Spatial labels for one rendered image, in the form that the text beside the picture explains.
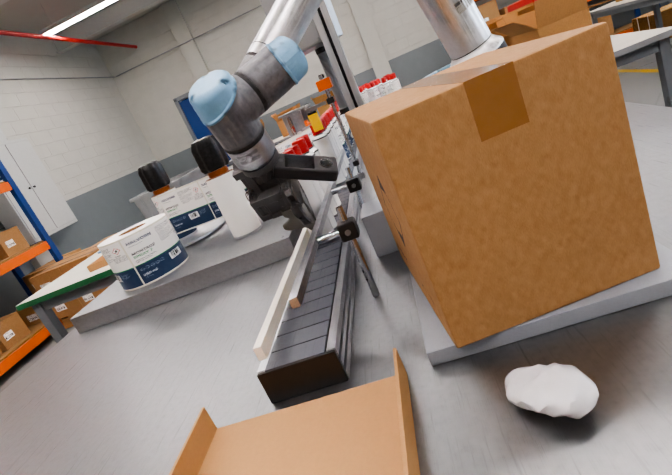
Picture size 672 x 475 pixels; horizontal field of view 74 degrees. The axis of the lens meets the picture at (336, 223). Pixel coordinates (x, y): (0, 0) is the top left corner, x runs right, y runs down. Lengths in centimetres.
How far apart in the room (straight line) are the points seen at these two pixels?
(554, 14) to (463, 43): 176
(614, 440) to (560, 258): 18
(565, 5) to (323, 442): 246
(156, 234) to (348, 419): 91
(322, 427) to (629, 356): 32
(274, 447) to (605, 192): 45
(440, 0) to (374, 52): 779
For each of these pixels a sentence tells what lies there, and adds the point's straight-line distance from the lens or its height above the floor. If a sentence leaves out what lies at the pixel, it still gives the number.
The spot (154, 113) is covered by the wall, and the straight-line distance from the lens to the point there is 979.
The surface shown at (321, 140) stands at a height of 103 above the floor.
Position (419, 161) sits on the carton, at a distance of 45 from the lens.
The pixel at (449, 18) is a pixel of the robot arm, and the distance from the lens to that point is 93.
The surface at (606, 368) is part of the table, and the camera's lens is 51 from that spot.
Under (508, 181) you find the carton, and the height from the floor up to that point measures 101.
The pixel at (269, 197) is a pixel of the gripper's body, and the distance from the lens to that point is 80.
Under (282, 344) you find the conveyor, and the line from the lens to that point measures 63.
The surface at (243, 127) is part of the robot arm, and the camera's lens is 71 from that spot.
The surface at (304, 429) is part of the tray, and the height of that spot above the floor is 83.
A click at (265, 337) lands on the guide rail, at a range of 60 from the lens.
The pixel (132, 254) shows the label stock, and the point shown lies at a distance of 132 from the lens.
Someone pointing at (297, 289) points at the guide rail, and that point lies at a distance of 55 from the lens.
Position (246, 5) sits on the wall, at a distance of 915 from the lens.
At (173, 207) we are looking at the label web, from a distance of 162.
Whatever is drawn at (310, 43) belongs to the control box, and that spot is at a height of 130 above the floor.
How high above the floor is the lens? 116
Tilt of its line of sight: 16 degrees down
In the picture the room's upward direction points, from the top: 24 degrees counter-clockwise
